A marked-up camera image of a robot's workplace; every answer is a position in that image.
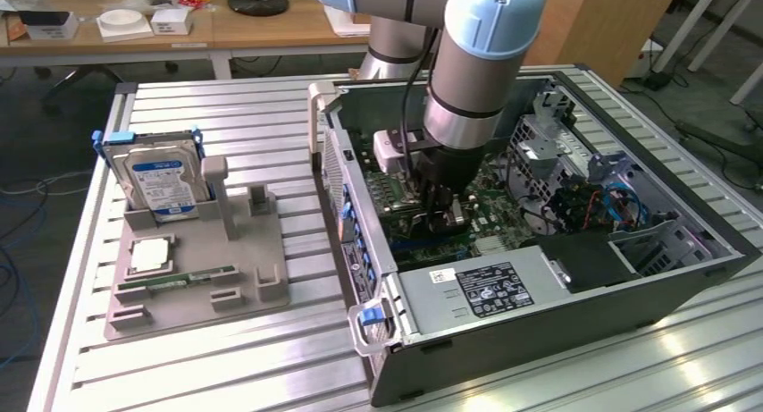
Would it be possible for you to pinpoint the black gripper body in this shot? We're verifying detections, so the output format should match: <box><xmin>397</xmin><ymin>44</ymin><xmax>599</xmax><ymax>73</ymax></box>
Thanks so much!
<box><xmin>414</xmin><ymin>145</ymin><xmax>481</xmax><ymax>195</ymax></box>

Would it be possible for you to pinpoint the green motherboard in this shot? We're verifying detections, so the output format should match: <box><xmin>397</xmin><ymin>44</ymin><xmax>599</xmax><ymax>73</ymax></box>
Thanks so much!
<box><xmin>356</xmin><ymin>141</ymin><xmax>541</xmax><ymax>270</ymax></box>

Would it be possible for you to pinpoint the metal drive cage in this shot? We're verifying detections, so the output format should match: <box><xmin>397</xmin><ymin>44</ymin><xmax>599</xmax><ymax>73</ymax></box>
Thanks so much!
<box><xmin>503</xmin><ymin>88</ymin><xmax>603</xmax><ymax>194</ymax></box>

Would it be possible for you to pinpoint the grey power supply unit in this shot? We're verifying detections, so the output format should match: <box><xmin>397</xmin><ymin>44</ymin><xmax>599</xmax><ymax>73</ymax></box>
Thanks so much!
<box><xmin>397</xmin><ymin>246</ymin><xmax>575</xmax><ymax>336</ymax></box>

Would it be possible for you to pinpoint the open black PC case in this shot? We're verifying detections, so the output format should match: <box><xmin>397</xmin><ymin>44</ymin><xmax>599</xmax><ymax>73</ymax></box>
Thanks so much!
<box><xmin>306</xmin><ymin>70</ymin><xmax>763</xmax><ymax>408</ymax></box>

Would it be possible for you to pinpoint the metal disk bay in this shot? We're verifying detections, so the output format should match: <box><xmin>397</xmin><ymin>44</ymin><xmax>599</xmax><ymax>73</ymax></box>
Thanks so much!
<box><xmin>607</xmin><ymin>222</ymin><xmax>716</xmax><ymax>278</ymax></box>

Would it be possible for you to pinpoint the white paper stack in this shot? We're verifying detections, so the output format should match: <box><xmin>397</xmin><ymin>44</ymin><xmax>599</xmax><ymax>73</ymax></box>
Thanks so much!
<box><xmin>322</xmin><ymin>4</ymin><xmax>372</xmax><ymax>38</ymax></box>

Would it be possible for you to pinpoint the black power adapter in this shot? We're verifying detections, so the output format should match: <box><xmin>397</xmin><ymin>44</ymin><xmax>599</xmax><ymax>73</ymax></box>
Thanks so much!
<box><xmin>641</xmin><ymin>71</ymin><xmax>673</xmax><ymax>91</ymax></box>

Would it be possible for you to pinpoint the wooden cabinet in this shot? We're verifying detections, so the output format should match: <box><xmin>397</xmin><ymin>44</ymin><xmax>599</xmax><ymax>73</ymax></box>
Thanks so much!
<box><xmin>523</xmin><ymin>0</ymin><xmax>684</xmax><ymax>80</ymax></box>

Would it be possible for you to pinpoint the green RAM stick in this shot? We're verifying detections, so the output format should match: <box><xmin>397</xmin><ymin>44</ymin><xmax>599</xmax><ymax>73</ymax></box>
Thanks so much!
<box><xmin>117</xmin><ymin>268</ymin><xmax>244</xmax><ymax>293</ymax></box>

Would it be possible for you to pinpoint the black chair base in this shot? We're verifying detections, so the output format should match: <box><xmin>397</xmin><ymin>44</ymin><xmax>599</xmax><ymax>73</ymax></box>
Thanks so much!
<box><xmin>676</xmin><ymin>119</ymin><xmax>763</xmax><ymax>156</ymax></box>

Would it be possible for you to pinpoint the grey parts rack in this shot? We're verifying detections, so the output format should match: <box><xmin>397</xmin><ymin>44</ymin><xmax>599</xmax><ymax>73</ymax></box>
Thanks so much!
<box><xmin>104</xmin><ymin>155</ymin><xmax>294</xmax><ymax>341</ymax></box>

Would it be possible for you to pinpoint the hard disk in blue caddy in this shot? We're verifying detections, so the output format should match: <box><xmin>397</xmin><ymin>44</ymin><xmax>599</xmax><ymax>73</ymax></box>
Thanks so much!
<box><xmin>92</xmin><ymin>125</ymin><xmax>208</xmax><ymax>225</ymax></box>

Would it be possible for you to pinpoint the black round lamp base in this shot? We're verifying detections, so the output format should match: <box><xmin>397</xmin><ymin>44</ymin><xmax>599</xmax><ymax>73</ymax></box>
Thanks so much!
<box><xmin>226</xmin><ymin>0</ymin><xmax>292</xmax><ymax>17</ymax></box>

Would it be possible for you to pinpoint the silver CPU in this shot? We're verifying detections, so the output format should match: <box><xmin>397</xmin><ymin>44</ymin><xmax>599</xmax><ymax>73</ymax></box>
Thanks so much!
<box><xmin>129</xmin><ymin>240</ymin><xmax>174</xmax><ymax>271</ymax></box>

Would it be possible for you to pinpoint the small white cardboard box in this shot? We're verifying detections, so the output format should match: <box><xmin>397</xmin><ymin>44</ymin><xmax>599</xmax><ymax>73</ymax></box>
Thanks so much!
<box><xmin>149</xmin><ymin>7</ymin><xmax>196</xmax><ymax>36</ymax></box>

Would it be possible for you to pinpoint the white round dish on box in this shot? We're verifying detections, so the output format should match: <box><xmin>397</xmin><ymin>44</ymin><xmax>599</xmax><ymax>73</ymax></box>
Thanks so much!
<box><xmin>96</xmin><ymin>8</ymin><xmax>154</xmax><ymax>42</ymax></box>

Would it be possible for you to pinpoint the wooden desk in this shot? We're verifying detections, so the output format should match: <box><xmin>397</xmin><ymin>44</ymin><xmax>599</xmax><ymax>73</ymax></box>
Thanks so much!
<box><xmin>0</xmin><ymin>0</ymin><xmax>537</xmax><ymax>80</ymax></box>

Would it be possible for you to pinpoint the white box with black top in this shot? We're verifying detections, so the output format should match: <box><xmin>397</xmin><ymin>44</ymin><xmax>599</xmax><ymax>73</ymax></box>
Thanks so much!
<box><xmin>17</xmin><ymin>10</ymin><xmax>80</xmax><ymax>41</ymax></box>

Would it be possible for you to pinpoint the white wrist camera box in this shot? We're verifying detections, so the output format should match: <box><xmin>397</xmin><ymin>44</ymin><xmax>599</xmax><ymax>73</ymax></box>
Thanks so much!
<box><xmin>373</xmin><ymin>130</ymin><xmax>421</xmax><ymax>174</ymax></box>

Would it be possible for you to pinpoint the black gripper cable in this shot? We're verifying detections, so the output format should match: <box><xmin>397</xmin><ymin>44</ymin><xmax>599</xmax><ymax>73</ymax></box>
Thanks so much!
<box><xmin>398</xmin><ymin>0</ymin><xmax>441</xmax><ymax>181</ymax></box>

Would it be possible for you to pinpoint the red wire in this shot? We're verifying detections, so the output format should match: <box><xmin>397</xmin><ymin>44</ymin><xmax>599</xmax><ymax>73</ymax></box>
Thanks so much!
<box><xmin>581</xmin><ymin>188</ymin><xmax>599</xmax><ymax>229</ymax></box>

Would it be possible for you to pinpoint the blue wire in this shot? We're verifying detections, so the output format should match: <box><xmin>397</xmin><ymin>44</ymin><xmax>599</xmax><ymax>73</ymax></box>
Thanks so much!
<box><xmin>600</xmin><ymin>183</ymin><xmax>652</xmax><ymax>231</ymax></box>

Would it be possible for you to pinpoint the white table frame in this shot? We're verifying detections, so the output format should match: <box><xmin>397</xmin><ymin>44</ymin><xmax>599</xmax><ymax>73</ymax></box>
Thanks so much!
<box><xmin>648</xmin><ymin>0</ymin><xmax>763</xmax><ymax>105</ymax></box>

